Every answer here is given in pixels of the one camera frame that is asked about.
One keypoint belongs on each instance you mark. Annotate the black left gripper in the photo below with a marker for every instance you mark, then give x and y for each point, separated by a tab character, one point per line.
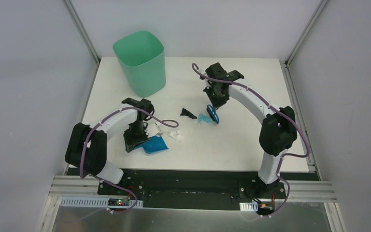
135	137

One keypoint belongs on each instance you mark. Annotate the blue hand brush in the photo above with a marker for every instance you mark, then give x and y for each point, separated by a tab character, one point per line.
212	113

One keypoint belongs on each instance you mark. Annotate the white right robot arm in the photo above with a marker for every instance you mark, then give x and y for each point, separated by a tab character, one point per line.
277	132

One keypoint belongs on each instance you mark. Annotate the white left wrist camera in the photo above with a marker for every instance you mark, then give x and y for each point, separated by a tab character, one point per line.
155	130

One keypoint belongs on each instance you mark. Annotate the blue plastic dustpan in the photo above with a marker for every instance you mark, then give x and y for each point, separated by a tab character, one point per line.
153	145

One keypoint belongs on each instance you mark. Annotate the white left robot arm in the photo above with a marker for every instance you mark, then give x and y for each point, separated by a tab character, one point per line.
87	147

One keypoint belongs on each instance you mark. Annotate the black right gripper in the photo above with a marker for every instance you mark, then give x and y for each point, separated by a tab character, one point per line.
216	103

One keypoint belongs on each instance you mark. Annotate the light blue scrap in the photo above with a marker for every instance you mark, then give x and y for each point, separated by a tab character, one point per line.
203	118

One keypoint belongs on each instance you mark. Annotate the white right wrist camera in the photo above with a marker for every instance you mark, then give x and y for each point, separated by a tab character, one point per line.
208	84

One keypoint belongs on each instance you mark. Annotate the black paper scrap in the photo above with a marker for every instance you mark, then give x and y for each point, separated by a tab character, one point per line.
187	113

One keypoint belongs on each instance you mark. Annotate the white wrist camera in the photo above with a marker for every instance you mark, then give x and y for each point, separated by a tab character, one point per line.
208	84
155	130

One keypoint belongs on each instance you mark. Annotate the aluminium frame rail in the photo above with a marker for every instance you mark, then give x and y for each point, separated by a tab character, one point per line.
300	191

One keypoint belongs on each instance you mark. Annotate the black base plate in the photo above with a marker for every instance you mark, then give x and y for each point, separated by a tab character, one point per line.
202	190

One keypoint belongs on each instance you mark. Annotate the green plastic bin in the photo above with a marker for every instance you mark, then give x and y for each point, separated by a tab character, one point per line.
141	56

